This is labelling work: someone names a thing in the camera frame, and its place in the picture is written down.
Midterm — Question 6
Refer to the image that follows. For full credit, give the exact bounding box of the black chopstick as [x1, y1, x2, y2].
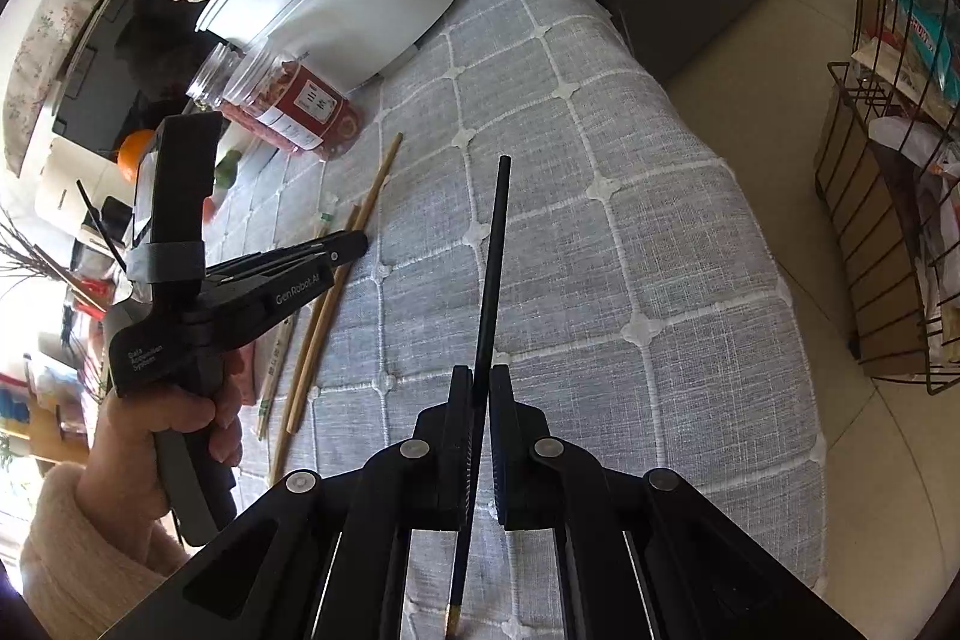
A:
[444, 156, 511, 640]

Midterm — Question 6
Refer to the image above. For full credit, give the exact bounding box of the wooden chopstick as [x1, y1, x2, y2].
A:
[283, 131, 406, 437]
[266, 203, 363, 488]

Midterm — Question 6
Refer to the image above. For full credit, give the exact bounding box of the person's left hand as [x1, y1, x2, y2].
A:
[78, 346, 256, 525]

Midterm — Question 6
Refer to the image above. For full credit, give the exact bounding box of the large orange tangerine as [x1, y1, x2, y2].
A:
[117, 130, 155, 184]

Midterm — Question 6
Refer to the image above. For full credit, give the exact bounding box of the grey checked tablecloth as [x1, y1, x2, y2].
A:
[205, 0, 825, 587]

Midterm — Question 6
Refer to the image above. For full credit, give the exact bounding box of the clear jar silver lid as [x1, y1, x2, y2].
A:
[187, 44, 244, 110]

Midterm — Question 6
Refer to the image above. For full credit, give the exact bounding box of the red-label goji jar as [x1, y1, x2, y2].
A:
[223, 44, 364, 161]

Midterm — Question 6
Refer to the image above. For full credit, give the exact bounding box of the black microwave oven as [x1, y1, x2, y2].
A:
[52, 0, 220, 161]

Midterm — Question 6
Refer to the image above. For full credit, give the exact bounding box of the cream fleece left sleeve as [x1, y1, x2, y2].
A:
[20, 463, 189, 638]

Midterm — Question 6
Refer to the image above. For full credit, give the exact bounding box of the black wire rack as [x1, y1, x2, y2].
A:
[815, 0, 958, 395]

